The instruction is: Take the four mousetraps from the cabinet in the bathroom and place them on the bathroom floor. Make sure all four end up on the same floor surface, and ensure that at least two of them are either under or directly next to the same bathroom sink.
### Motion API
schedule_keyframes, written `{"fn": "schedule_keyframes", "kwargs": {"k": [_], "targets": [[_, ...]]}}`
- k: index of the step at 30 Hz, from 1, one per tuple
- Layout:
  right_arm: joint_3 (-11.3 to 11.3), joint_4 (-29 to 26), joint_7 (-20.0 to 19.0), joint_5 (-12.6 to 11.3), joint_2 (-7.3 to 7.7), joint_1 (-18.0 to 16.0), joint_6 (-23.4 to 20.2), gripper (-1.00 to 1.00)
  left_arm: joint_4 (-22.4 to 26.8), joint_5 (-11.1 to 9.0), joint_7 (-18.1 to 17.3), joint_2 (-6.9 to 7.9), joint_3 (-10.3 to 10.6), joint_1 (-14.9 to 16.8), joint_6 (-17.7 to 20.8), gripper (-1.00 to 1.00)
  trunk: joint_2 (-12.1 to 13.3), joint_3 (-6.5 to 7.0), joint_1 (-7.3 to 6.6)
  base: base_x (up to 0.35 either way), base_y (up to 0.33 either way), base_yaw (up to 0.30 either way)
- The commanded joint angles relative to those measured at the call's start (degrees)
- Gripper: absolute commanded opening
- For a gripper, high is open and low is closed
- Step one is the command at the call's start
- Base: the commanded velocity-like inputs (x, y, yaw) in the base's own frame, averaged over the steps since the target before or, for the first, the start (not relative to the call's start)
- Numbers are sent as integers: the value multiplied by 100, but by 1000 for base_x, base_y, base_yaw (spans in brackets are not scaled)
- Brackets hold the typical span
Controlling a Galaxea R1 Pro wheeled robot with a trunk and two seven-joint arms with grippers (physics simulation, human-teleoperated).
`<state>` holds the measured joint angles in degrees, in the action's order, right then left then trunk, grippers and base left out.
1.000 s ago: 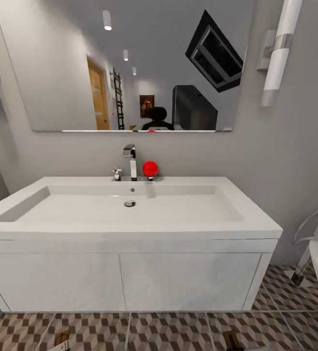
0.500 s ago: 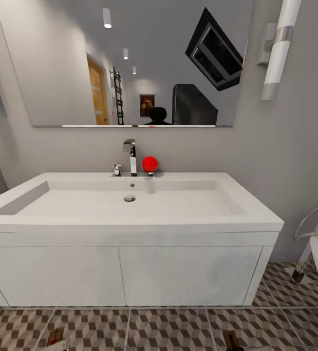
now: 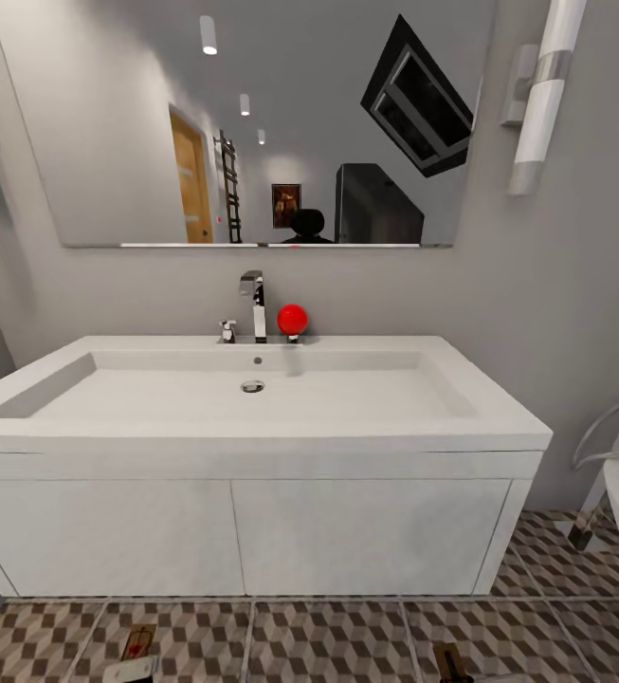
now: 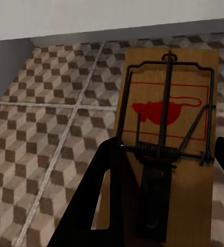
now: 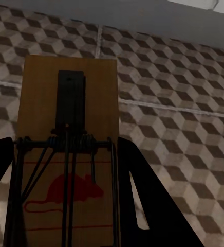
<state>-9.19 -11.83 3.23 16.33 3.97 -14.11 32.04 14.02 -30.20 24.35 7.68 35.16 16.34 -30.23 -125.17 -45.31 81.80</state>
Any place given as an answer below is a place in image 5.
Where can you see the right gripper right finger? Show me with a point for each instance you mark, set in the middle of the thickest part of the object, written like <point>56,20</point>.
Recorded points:
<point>167,225</point>

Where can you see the mousetrap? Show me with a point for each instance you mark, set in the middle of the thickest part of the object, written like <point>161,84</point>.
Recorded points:
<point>64,187</point>

